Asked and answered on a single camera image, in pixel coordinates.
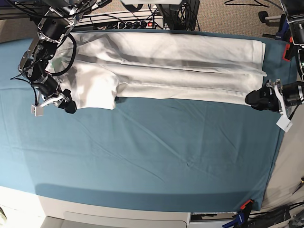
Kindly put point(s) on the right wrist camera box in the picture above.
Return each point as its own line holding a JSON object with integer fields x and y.
{"x": 36, "y": 110}

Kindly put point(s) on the orange black clamp lower right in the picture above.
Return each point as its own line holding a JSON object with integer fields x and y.
{"x": 247, "y": 206}

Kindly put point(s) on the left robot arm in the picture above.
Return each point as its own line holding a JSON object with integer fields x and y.
{"x": 294, "y": 12}

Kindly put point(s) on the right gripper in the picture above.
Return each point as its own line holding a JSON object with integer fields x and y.
{"x": 53, "y": 94}

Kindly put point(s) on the orange black clamp upper right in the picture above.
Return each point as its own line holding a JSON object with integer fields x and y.
{"x": 288, "y": 52}

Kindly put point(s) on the white table frame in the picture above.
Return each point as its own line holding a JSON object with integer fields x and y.
{"x": 27, "y": 210}

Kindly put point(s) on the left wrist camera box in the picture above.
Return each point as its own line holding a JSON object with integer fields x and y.
{"x": 284, "y": 123}

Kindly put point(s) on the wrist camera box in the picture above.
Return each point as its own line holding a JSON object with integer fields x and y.
{"x": 36, "y": 110}
{"x": 284, "y": 123}

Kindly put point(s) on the power strip with red switch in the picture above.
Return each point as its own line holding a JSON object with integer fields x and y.
{"x": 143, "y": 24}

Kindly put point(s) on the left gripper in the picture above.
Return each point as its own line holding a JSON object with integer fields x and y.
{"x": 265, "y": 98}

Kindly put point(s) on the orange black clamp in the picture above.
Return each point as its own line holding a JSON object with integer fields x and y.
{"x": 247, "y": 206}
{"x": 288, "y": 52}

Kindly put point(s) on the white T-shirt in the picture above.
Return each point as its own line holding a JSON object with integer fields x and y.
{"x": 108, "y": 65}

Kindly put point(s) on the blue clamp upper right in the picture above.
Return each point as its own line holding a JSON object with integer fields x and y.
{"x": 283, "y": 32}

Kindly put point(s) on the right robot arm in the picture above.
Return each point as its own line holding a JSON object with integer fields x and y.
{"x": 53, "y": 29}

